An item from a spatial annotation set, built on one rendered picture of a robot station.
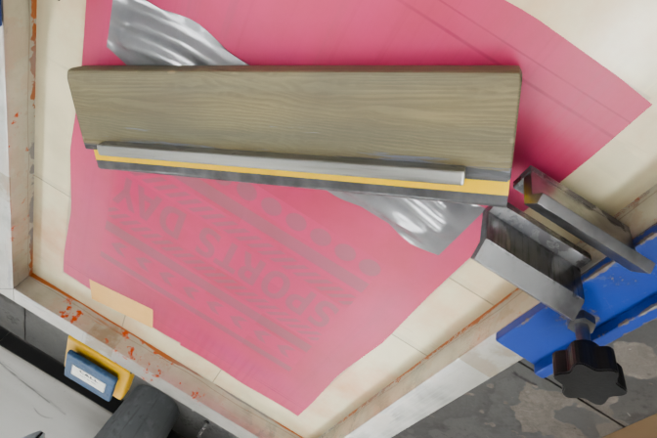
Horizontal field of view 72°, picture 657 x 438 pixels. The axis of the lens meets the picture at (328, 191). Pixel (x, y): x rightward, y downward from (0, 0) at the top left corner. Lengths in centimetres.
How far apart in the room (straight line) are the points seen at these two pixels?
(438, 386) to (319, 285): 16
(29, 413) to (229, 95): 375
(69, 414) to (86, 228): 340
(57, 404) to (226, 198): 362
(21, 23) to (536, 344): 53
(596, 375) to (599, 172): 14
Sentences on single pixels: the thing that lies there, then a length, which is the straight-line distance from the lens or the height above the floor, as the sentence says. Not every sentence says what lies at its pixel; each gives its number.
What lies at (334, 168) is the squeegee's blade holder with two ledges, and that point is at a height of 101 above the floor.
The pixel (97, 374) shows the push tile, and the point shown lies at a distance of 96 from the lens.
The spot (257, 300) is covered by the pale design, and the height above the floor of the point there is 95.
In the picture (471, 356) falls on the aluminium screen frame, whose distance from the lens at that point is 48.
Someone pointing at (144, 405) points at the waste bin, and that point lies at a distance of 353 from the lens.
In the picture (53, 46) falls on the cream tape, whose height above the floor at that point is 95.
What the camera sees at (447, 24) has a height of 95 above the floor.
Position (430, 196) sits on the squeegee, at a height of 99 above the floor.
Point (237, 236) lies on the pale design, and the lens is 51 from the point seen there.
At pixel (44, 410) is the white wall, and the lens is 403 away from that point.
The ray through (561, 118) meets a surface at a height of 95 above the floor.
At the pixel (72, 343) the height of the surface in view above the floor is 95.
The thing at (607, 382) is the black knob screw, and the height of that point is 106.
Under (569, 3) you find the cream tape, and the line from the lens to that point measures 34.
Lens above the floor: 128
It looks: 51 degrees down
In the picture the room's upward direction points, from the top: 150 degrees counter-clockwise
